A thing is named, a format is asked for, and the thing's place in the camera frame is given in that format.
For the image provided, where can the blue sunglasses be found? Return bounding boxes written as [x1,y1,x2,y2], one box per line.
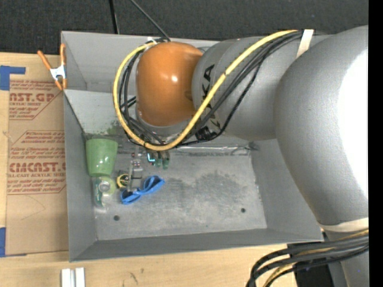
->
[120,175,166,206]

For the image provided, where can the clear plastic bottle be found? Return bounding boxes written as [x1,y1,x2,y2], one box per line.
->
[92,175,117,207]

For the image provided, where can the green cup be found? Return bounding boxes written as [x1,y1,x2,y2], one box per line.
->
[85,138,119,178]

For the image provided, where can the black cylinder on white bracket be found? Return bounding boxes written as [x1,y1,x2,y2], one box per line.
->
[194,125,221,142]

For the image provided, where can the brown cardboard board red print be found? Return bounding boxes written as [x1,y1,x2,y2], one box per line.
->
[0,51,71,257]

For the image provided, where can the grey metal bin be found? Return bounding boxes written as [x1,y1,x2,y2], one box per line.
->
[60,30,326,263]

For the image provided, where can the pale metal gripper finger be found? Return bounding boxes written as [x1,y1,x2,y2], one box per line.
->
[127,160,135,193]
[133,159,144,181]

